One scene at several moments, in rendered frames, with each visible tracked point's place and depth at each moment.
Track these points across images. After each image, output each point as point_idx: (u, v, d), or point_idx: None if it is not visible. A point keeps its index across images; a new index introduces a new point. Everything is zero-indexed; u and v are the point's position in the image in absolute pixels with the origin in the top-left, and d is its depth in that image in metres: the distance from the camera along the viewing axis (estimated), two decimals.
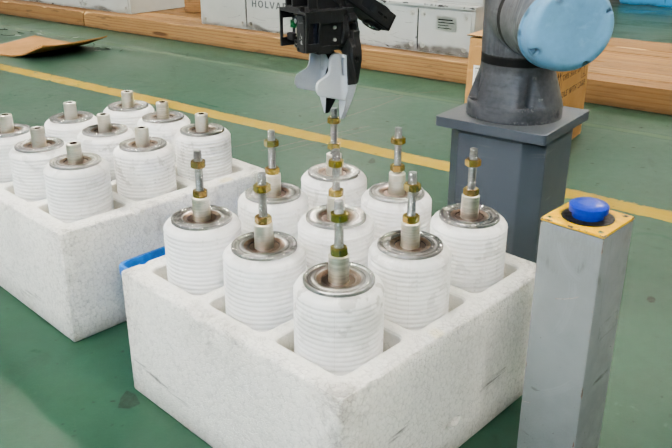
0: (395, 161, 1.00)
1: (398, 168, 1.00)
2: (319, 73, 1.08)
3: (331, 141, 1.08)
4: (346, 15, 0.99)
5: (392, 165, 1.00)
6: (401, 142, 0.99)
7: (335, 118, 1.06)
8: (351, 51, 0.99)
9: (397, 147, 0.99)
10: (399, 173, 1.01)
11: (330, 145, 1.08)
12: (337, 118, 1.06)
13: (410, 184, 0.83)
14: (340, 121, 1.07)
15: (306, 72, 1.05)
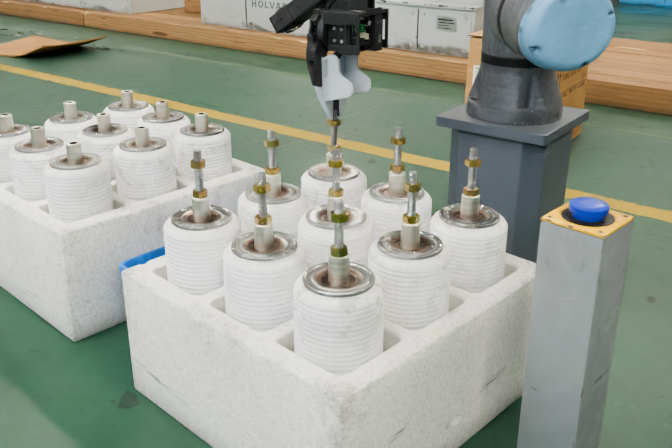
0: (395, 161, 1.00)
1: (398, 168, 1.00)
2: (318, 86, 1.02)
3: (331, 143, 1.08)
4: None
5: (392, 165, 1.00)
6: (401, 142, 0.99)
7: (333, 120, 1.06)
8: None
9: (397, 147, 0.99)
10: (399, 173, 1.01)
11: (328, 146, 1.08)
12: (335, 120, 1.06)
13: (410, 184, 0.83)
14: (340, 124, 1.07)
15: (342, 80, 1.01)
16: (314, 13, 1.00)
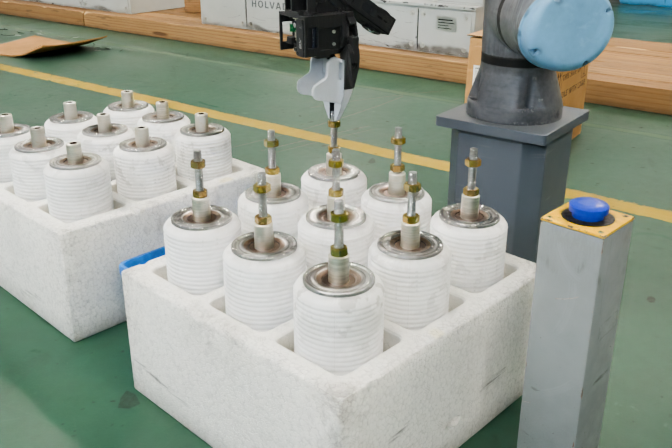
0: (395, 161, 1.00)
1: (398, 168, 1.00)
2: (322, 80, 1.08)
3: (335, 143, 1.08)
4: (345, 19, 0.99)
5: (392, 165, 1.00)
6: (401, 142, 0.99)
7: (331, 119, 1.07)
8: (349, 57, 1.00)
9: (397, 147, 0.99)
10: (399, 173, 1.01)
11: (336, 145, 1.09)
12: (329, 119, 1.07)
13: (410, 184, 0.83)
14: (328, 126, 1.07)
15: (308, 77, 1.05)
16: None
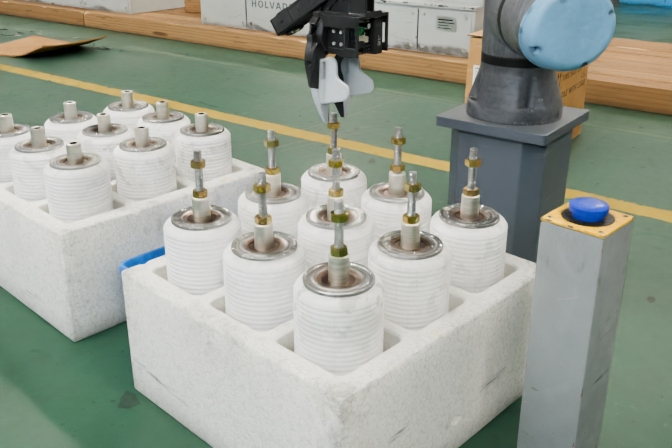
0: (395, 161, 1.00)
1: (398, 168, 1.00)
2: (314, 88, 1.02)
3: (334, 146, 1.08)
4: None
5: (392, 165, 1.00)
6: (401, 142, 0.99)
7: (338, 122, 1.07)
8: None
9: (397, 147, 0.99)
10: (399, 173, 1.01)
11: None
12: (338, 121, 1.07)
13: (410, 184, 0.83)
14: (335, 125, 1.08)
15: (339, 83, 1.01)
16: (314, 16, 1.01)
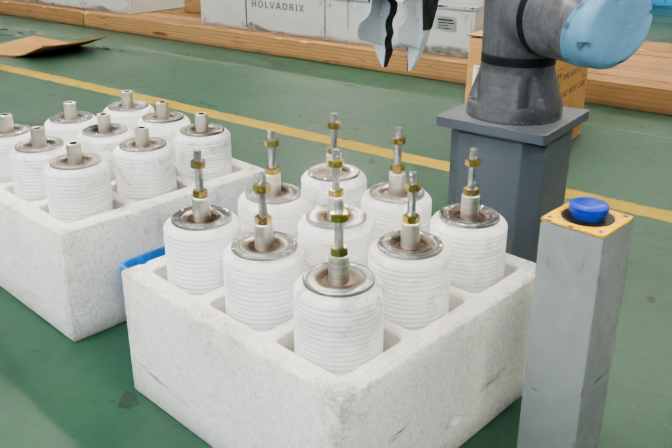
0: (395, 161, 1.00)
1: (398, 168, 1.00)
2: None
3: (331, 145, 1.08)
4: None
5: (392, 165, 1.00)
6: (401, 142, 0.99)
7: (331, 123, 1.06)
8: None
9: (397, 147, 0.99)
10: (399, 173, 1.01)
11: (328, 148, 1.08)
12: (333, 123, 1.06)
13: (410, 184, 0.83)
14: (339, 128, 1.07)
15: (367, 20, 0.93)
16: None
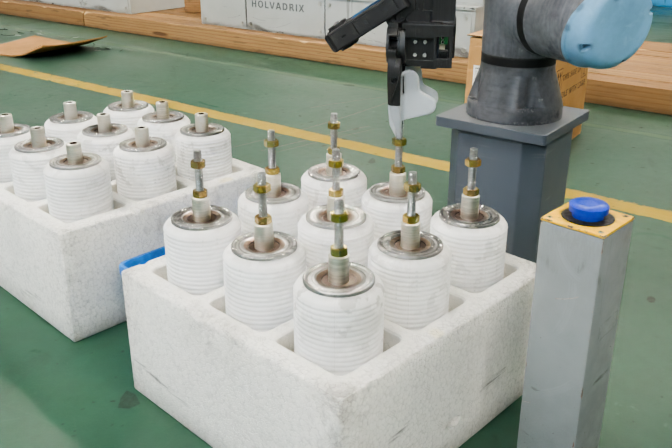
0: (397, 161, 1.01)
1: (392, 166, 1.01)
2: (396, 105, 0.94)
3: (331, 145, 1.08)
4: None
5: None
6: (392, 141, 1.00)
7: (331, 123, 1.06)
8: None
9: (396, 147, 1.00)
10: None
11: (328, 148, 1.08)
12: (333, 123, 1.06)
13: (410, 184, 0.83)
14: (339, 128, 1.07)
15: (422, 96, 0.95)
16: (388, 27, 0.92)
